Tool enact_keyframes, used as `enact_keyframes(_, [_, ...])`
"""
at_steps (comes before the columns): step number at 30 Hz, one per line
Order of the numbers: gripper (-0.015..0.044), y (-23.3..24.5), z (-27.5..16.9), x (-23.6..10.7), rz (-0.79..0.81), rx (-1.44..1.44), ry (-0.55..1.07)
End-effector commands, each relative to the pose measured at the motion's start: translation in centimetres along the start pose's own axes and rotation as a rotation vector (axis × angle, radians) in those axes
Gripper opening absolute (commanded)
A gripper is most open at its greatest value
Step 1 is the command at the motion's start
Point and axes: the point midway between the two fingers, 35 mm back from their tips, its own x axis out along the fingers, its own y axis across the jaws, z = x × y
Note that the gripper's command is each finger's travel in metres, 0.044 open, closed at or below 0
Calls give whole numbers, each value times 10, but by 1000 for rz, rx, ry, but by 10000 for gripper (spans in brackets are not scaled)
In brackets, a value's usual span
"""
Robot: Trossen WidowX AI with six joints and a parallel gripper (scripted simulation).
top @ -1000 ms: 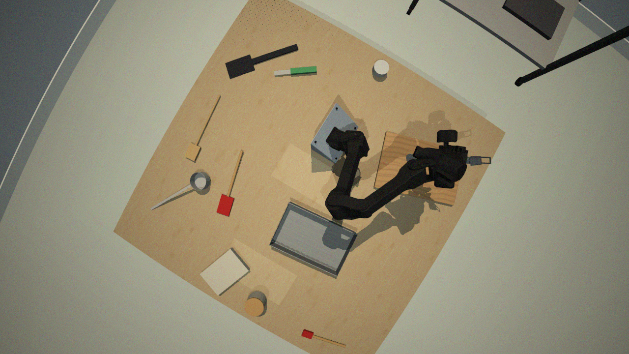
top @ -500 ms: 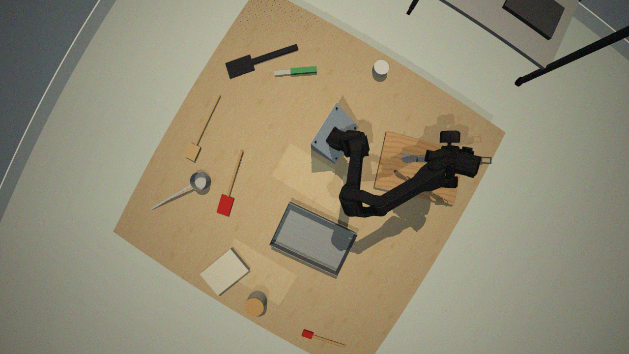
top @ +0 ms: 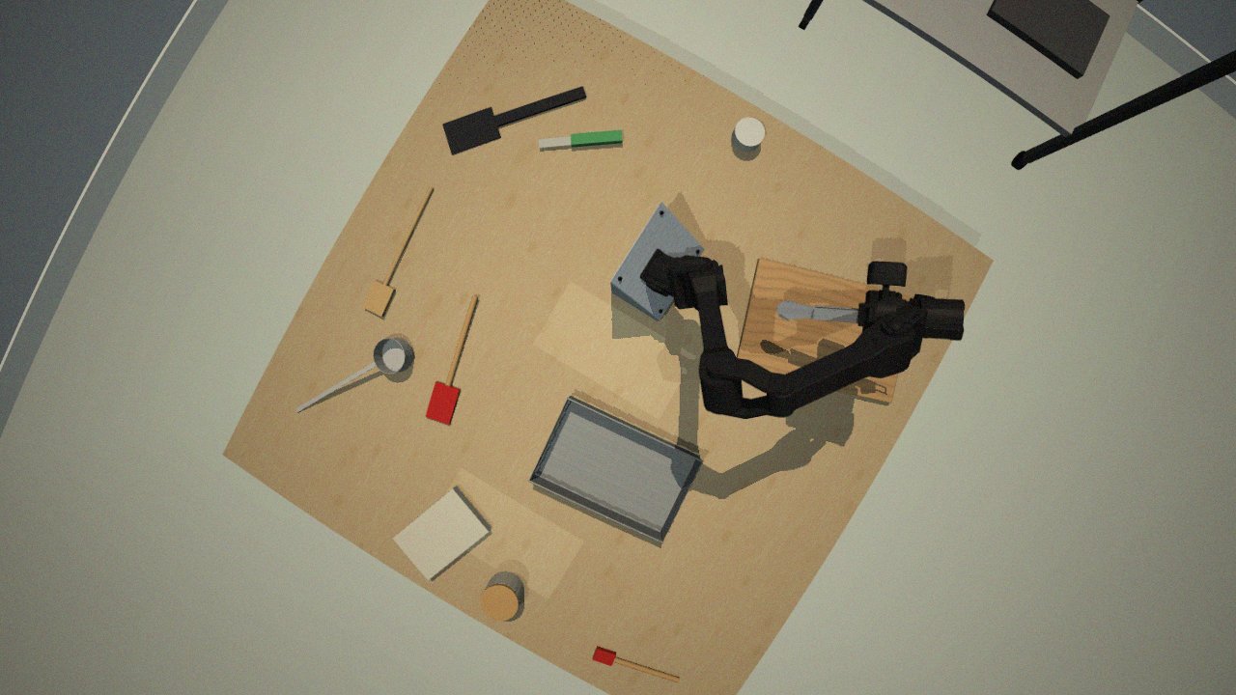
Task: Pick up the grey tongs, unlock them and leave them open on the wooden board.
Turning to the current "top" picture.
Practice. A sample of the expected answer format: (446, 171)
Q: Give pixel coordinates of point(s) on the grey roasting tin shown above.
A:
(615, 469)

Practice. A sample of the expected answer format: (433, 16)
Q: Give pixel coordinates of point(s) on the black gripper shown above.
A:
(886, 274)

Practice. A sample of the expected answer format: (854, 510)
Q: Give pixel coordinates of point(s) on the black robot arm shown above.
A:
(893, 337)

